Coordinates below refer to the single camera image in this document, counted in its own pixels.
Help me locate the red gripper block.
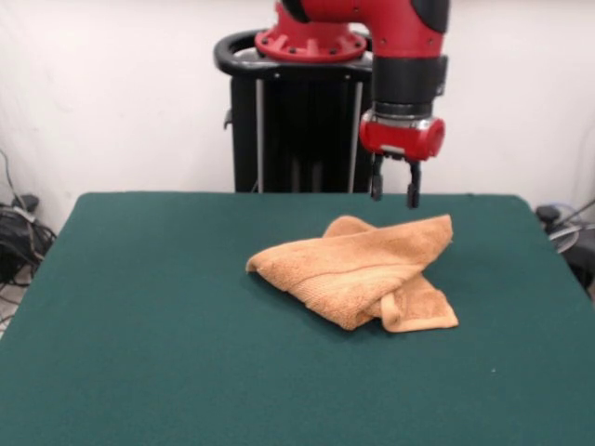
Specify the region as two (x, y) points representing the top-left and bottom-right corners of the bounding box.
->
(359, 111), (446, 209)

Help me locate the tan terry towel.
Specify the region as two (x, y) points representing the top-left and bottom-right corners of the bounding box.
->
(245, 213), (460, 335)

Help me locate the dark green table cloth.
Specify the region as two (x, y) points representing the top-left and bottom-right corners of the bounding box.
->
(0, 191), (595, 446)

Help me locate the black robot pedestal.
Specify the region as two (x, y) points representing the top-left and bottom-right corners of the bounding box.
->
(213, 27), (387, 194)

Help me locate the tangle of black cables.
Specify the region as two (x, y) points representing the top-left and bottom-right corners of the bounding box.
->
(0, 148), (58, 326)

